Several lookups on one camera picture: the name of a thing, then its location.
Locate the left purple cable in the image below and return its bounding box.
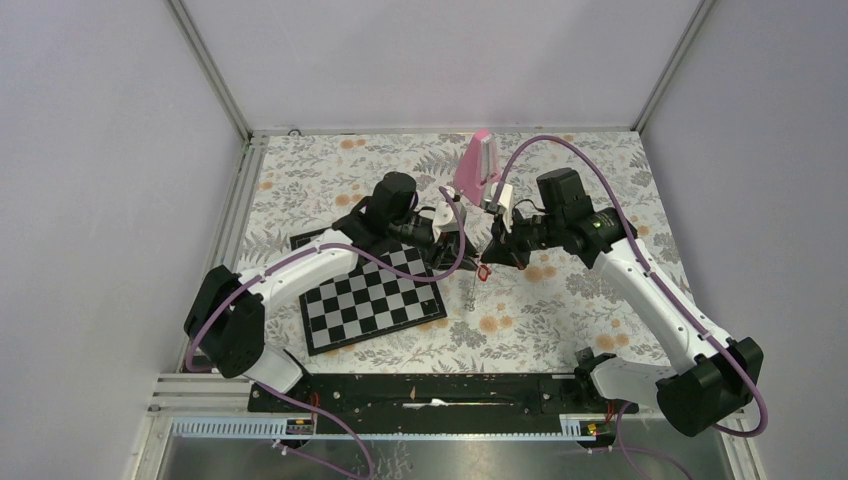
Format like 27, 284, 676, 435
184, 186, 468, 480

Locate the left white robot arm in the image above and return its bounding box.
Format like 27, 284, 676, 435
183, 171, 477, 411

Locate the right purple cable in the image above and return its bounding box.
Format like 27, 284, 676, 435
493, 135, 770, 480

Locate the pink metronome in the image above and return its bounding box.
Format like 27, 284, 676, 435
453, 129, 501, 207

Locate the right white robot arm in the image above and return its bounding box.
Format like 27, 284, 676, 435
481, 168, 764, 437

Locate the white slotted cable duct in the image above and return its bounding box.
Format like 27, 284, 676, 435
171, 415, 597, 442

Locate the floral table mat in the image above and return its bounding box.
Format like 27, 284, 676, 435
238, 132, 688, 373

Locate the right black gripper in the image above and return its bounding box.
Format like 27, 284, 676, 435
480, 204, 564, 271

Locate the purple cable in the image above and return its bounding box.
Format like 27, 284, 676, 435
493, 135, 770, 480
184, 186, 468, 480

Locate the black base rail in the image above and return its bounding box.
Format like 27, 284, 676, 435
248, 373, 624, 435

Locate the red key tag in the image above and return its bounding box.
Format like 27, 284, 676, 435
477, 264, 492, 282

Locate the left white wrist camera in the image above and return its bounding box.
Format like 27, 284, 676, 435
432, 186, 466, 237

